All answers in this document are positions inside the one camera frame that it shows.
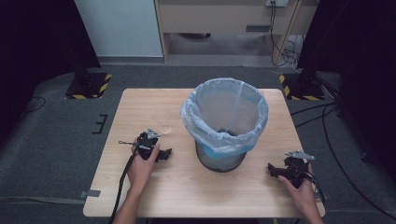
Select black floor cable loop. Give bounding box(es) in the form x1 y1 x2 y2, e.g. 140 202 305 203
22 95 47 114

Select person's right hand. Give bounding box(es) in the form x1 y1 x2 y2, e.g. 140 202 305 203
277 162 316 217

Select translucent blue trash bag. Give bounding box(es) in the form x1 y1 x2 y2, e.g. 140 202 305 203
179 77 270 159

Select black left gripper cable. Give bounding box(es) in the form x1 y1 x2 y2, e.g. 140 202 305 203
107 148 140 224

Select black mesh trash can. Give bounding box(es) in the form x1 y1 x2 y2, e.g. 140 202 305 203
194 139 248 174

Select black stand with striped base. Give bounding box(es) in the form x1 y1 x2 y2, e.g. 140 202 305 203
278 46 326 102
64 46 113 101

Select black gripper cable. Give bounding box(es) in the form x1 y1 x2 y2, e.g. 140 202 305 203
306 170 327 204
107 148 140 224

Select black hanging cables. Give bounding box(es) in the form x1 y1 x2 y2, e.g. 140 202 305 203
268 1 302 68

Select black curtain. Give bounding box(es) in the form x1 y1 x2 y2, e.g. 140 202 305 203
0 0 102 144
295 0 396 181

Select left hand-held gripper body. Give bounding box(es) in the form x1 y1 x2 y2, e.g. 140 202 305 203
135 128 162 161

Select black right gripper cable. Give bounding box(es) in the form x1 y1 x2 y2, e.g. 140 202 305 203
306 170 327 204

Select light wooden desk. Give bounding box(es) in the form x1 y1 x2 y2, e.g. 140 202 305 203
153 0 319 63

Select white power strip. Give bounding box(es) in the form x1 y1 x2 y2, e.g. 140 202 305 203
264 0 290 8

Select person's left hand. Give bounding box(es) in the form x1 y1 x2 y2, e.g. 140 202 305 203
126 142 161 196

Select grey tape strip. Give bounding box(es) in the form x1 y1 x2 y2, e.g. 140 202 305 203
78 189 102 200

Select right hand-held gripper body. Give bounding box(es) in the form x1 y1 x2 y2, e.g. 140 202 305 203
283 150 316 189

